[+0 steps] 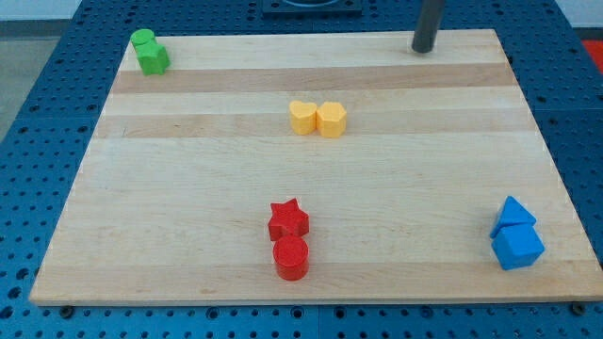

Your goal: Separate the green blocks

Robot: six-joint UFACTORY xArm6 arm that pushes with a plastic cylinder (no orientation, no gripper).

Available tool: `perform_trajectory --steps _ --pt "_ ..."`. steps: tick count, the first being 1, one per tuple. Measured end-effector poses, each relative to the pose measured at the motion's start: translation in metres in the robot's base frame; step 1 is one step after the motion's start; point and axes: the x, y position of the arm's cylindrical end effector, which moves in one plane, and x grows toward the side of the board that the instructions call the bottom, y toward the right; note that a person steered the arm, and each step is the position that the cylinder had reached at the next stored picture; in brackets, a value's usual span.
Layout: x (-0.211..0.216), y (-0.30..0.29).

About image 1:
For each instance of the yellow hexagon block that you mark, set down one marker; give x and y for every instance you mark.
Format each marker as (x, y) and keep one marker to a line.
(331, 119)

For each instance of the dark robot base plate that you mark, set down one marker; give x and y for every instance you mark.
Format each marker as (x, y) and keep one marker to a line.
(303, 7)

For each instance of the green cylinder block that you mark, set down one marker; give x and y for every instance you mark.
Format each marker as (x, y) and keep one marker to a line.
(142, 36)

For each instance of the wooden board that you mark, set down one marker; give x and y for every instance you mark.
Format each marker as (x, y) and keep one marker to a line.
(171, 203)

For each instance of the yellow heart block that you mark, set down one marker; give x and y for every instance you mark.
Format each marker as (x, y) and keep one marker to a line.
(302, 117)

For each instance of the red star block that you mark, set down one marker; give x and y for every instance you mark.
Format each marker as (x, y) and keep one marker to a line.
(287, 219)

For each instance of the blue triangle block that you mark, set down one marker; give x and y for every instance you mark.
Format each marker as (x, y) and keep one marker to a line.
(511, 213)

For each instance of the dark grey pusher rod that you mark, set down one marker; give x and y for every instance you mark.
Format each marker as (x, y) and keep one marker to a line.
(427, 25)

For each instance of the green star block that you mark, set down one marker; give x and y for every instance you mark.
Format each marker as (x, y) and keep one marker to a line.
(153, 58)

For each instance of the red cylinder block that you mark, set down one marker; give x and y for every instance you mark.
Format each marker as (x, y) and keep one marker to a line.
(291, 257)

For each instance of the blue cube block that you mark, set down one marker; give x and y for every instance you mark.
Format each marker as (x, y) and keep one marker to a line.
(517, 246)

